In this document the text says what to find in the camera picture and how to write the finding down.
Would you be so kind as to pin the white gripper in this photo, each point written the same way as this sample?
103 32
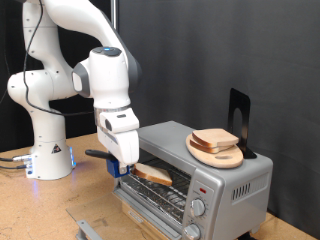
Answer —
125 146

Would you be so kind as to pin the metal spatula with blue block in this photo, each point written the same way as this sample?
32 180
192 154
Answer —
113 168

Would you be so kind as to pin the white bread slice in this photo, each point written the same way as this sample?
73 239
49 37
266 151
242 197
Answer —
153 173

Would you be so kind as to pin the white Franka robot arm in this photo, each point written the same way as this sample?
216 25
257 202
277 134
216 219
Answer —
43 133

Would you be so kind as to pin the red oven indicator light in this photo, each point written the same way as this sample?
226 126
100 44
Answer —
202 190

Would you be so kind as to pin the silver toaster oven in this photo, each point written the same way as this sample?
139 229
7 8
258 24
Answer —
213 186

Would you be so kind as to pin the silver knob at oven bottom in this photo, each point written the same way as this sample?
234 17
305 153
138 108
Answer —
192 232

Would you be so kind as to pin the silver knob below red light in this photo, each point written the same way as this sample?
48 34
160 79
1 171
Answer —
197 207

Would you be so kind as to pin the bread slice with brown crust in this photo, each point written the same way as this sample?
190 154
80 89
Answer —
206 148
215 136

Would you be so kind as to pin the oval wooden cutting board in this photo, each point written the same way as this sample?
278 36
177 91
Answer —
216 160

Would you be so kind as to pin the black fabric backdrop curtain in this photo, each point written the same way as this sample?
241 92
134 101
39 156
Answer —
10 123

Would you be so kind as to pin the black metal bookend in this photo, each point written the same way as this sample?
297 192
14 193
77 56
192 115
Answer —
246 110

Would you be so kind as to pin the vertical metal pole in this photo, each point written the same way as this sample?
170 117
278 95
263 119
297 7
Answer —
114 13

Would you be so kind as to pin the grey fabric backdrop curtain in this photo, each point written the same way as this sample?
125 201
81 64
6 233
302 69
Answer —
233 50

